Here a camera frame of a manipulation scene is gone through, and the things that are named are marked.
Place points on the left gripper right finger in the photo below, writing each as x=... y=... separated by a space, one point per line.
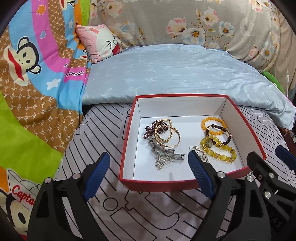
x=249 y=220

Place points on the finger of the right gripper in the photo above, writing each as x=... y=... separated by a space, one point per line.
x=286 y=156
x=279 y=197

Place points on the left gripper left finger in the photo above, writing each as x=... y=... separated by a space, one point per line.
x=48 y=220

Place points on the silver dangle earring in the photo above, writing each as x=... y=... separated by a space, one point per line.
x=203 y=155
x=160 y=162

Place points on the silver wristwatch purple dial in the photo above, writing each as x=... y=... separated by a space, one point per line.
x=168 y=154

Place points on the thin gold bangle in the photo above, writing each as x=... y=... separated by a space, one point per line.
x=167 y=136

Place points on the green plastic object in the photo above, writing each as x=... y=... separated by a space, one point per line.
x=273 y=80

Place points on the red cardboard box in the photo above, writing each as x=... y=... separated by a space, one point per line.
x=186 y=112

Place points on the grey floral duvet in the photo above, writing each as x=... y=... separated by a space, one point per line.
x=248 y=30

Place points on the colourful monkey cartoon blanket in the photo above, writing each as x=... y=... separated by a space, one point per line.
x=44 y=70

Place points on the light blue quilt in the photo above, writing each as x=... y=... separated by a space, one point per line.
x=178 y=68

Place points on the pink rabbit pillow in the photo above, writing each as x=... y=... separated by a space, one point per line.
x=99 y=42

